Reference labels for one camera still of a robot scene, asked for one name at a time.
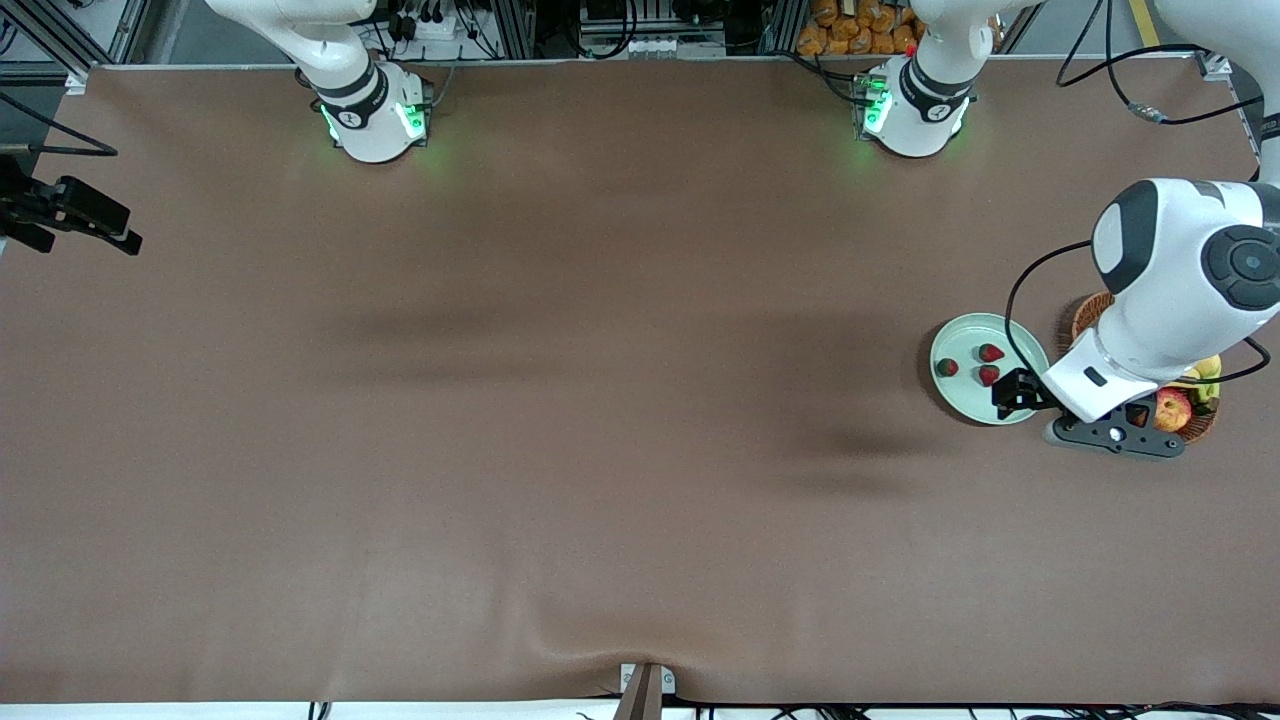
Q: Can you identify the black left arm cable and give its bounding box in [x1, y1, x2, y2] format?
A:
[1005, 0, 1280, 387]

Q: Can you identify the bag of orange fruit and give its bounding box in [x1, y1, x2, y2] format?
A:
[797, 0, 926, 57]

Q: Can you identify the metal table clamp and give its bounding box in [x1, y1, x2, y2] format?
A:
[612, 663, 677, 720]

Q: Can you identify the yellow banana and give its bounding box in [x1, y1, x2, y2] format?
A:
[1185, 354, 1223, 406]

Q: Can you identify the brown table mat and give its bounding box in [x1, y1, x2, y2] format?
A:
[0, 55, 1280, 706]

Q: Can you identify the aluminium frame post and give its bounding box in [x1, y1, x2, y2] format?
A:
[488, 0, 538, 59]
[760, 0, 801, 55]

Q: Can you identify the pale green round plate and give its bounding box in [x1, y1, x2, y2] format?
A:
[930, 313, 1051, 427]

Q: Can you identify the brown wicker basket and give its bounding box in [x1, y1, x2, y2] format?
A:
[1072, 290, 1220, 446]

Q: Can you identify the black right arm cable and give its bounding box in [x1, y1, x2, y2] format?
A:
[0, 90, 119, 158]

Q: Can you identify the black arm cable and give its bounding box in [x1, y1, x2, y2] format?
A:
[1005, 0, 1280, 387]
[0, 90, 119, 158]

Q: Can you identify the white power strip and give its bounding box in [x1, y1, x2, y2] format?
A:
[385, 0, 463, 43]

